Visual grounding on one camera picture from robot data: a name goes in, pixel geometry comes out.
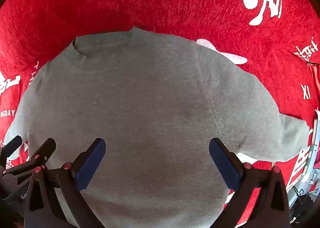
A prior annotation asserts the grey t-shirt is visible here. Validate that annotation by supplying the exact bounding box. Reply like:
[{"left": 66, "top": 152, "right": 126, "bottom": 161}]
[{"left": 4, "top": 26, "right": 309, "bottom": 228}]

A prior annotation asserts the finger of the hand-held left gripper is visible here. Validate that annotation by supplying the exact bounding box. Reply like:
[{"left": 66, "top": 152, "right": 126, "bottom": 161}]
[
  {"left": 1, "top": 138, "right": 57, "bottom": 176},
  {"left": 0, "top": 135, "right": 23, "bottom": 166}
]

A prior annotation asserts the metal frame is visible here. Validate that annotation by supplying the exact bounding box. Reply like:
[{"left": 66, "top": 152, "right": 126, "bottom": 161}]
[{"left": 289, "top": 140, "right": 320, "bottom": 221}]

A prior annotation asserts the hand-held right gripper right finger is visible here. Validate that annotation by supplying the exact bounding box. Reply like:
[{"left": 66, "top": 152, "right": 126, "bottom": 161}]
[{"left": 209, "top": 137, "right": 292, "bottom": 228}]

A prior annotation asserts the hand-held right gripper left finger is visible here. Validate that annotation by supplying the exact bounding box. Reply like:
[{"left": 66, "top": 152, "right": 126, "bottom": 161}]
[{"left": 24, "top": 138, "right": 106, "bottom": 228}]

